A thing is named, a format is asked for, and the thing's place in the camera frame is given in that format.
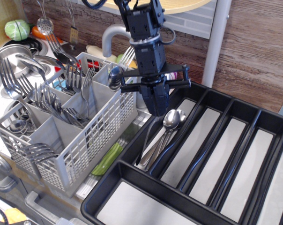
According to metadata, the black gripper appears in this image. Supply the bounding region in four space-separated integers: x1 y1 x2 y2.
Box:
118 63 191 116

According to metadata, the small steel spoon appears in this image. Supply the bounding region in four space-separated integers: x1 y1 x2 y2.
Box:
134 116 163 166

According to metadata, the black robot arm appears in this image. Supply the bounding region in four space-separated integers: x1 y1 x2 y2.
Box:
110 0 191 116

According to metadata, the steel spoon in tray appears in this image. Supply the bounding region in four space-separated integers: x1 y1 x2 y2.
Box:
135 109 180 166
145 109 186 172

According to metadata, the black cutlery tray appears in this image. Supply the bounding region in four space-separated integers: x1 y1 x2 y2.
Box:
81 84 283 225

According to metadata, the grey plastic cutlery basket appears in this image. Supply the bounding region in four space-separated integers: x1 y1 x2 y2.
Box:
0 52 137 197

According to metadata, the large steel spoon back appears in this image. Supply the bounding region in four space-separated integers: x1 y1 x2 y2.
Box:
15 54 65 85

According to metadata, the silver sink faucet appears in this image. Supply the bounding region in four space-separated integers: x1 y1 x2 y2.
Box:
102 24 147 109

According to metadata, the purple toy onion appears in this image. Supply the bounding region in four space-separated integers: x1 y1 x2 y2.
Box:
165 72 178 81

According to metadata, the tall steel fork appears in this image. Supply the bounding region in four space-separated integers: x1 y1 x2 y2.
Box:
119 47 135 71

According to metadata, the green toy vegetable in sink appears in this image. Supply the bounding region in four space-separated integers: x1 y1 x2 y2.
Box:
91 143 123 176

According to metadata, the steel fork in middle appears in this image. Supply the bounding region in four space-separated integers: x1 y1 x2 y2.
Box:
81 68 95 117

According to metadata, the white toy vegetable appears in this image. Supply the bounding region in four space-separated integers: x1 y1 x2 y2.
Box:
86 45 117 62

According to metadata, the hanging small spatula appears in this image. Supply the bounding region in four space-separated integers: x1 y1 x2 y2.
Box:
66 0 78 47

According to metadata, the steel fork back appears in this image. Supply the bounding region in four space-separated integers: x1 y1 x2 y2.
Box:
45 33 81 72

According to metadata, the bundle of small forks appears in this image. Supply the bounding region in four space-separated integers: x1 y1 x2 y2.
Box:
18 75 89 128

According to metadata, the hanging skimmer ladle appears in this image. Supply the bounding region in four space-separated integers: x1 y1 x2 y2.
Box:
37 0 54 36

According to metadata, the steel forks front left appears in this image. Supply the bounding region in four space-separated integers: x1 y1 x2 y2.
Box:
19 143 59 164

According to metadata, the steel pot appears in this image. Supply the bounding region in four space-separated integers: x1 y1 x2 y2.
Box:
0 44 32 78

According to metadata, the large steel fork left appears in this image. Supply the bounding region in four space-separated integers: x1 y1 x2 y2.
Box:
0 58 37 129

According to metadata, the green toy cabbage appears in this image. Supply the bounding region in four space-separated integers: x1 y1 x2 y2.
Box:
4 19 30 41

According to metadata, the grey metal post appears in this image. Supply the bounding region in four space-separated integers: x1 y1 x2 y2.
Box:
201 0 232 88

